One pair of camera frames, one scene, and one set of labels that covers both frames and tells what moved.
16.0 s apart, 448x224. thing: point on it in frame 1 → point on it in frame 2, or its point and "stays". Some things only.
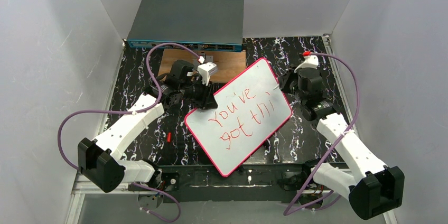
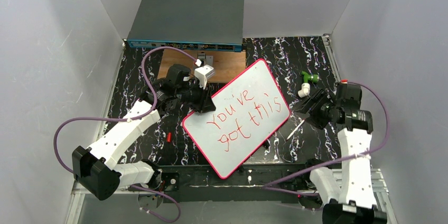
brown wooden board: [230, 62] stays
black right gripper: [287, 82] → [313, 106]
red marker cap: [169, 137] stays
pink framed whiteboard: [252, 109] stays
